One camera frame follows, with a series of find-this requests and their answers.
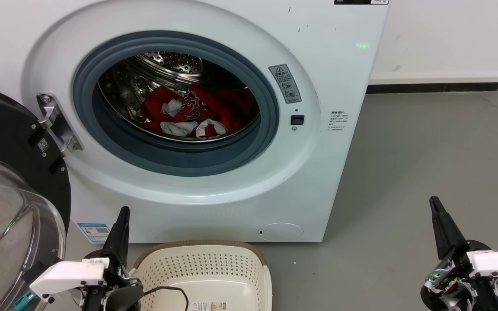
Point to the small printed text label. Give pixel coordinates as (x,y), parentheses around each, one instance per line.
(338,121)

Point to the black door latch socket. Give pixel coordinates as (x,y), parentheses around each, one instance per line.
(297,119)

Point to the grey rubber door gasket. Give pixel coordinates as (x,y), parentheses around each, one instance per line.
(180,157)

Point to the teal plastic piece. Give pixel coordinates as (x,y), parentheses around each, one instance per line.
(25,301)

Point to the white sticker with barcode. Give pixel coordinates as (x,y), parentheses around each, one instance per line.
(208,306)

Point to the blue energy label sticker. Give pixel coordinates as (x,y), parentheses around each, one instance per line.
(94,232)

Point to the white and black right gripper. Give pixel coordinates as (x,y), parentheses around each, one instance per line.
(486,276)

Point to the cream perforated laundry basket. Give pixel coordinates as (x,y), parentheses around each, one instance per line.
(205,276)

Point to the metal door hinge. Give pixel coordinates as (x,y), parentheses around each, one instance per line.
(56,123)

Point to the black round washer door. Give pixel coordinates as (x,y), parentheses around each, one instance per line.
(11,207)

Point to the grey warning sticker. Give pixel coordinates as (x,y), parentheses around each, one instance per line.
(285,83)

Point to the steel washing machine drum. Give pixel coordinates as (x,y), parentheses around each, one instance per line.
(123,86)

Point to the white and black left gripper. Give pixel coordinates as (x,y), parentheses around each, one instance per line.
(71,274)

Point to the red and white garment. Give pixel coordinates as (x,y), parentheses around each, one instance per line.
(201,108)

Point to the round white filter cover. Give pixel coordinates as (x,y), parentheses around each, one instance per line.
(280,232)

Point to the white and black baseboard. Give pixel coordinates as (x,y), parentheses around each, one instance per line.
(435,83)

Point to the QR code sticker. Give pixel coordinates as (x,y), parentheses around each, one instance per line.
(43,144)

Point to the white front-load washing machine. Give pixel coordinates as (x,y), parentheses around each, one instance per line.
(214,207)

